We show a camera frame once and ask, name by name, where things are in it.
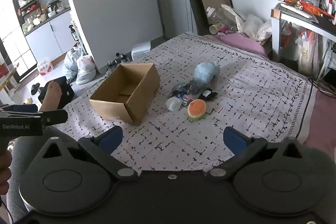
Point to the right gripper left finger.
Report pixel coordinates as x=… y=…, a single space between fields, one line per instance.
x=101 y=148

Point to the white desk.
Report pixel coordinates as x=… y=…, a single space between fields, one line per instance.
x=279 y=15

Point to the pink bed sheet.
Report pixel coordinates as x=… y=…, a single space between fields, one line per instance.
x=322 y=122

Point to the person's bare foot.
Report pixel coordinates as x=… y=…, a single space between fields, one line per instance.
x=52 y=98

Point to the paper cup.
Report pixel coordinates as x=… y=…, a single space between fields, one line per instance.
x=215 y=28

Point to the clear bag of dark items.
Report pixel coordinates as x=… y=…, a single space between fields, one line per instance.
x=189 y=91

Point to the white trash bag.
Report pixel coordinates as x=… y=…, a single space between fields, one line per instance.
x=86 y=69

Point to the red printed plastic bag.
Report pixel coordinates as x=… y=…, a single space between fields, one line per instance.
x=44 y=67

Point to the orange slice plush toy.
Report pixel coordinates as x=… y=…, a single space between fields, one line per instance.
x=196 y=109

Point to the open cardboard box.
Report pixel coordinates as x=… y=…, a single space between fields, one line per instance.
x=127 y=93

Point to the grey-blue trash bag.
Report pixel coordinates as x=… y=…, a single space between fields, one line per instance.
x=70 y=67

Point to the person's left hand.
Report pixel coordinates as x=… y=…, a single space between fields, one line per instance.
x=5 y=172

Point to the patterned grey bed blanket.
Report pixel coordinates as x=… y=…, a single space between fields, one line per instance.
x=252 y=94

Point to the black lace cloth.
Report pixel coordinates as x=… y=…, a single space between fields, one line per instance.
x=208 y=95

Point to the black slipper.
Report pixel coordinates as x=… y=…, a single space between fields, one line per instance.
x=35 y=89

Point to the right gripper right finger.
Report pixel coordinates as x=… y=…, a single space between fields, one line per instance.
x=244 y=150

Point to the white plastic bags pile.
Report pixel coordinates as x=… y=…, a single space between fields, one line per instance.
x=253 y=27

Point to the kitchen shelf with appliances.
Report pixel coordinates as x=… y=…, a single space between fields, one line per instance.
x=28 y=10

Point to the blue fluffy plush toy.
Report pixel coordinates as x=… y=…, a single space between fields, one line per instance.
x=207 y=73

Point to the large clear water bottle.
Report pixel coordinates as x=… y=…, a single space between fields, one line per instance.
x=219 y=15

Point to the black stool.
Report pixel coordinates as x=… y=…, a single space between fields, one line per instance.
x=67 y=92

